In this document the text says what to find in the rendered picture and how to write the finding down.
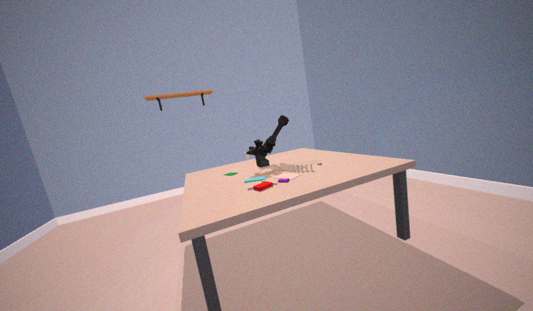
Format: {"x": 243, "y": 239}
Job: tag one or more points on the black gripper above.
{"x": 256, "y": 150}

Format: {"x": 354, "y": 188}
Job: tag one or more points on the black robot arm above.
{"x": 270, "y": 142}

